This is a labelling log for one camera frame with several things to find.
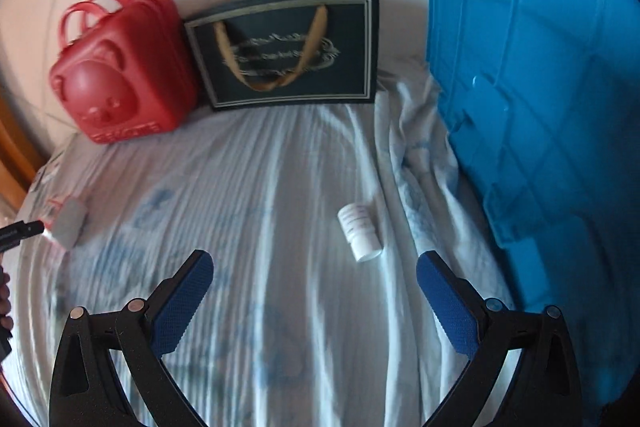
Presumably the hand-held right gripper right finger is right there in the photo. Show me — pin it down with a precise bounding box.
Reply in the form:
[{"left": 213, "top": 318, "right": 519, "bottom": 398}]
[{"left": 416, "top": 251, "right": 586, "bottom": 427}]

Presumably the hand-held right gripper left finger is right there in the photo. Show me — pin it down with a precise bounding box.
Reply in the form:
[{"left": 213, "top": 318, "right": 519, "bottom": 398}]
[{"left": 50, "top": 249, "right": 215, "bottom": 427}]

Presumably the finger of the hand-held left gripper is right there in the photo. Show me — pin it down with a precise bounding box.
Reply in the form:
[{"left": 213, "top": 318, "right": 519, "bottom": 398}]
[{"left": 0, "top": 220, "right": 44, "bottom": 254}]

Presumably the pink box with white label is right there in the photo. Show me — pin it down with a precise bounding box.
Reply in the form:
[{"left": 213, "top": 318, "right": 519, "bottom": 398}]
[{"left": 44, "top": 197, "right": 89, "bottom": 251}]

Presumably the small white bottle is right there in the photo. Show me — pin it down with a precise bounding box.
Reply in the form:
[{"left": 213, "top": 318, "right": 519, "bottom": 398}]
[{"left": 337, "top": 203, "right": 384, "bottom": 264}]

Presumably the blue plastic crate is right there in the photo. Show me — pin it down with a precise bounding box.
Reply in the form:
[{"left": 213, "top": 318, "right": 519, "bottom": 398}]
[{"left": 424, "top": 0, "right": 640, "bottom": 410}]

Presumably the person's left hand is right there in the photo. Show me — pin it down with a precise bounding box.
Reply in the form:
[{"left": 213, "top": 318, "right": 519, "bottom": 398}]
[{"left": 0, "top": 270, "right": 14, "bottom": 333}]

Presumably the red bear suitcase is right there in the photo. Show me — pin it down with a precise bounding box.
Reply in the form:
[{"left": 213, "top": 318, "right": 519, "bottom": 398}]
[{"left": 48, "top": 0, "right": 202, "bottom": 146}]

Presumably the black gift box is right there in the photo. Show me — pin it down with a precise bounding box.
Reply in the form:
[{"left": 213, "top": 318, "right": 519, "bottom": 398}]
[{"left": 183, "top": 0, "right": 382, "bottom": 112}]

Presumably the curved wooden door frame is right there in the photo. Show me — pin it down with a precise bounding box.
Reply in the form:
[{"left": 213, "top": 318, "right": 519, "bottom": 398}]
[{"left": 0, "top": 94, "right": 47, "bottom": 210}]

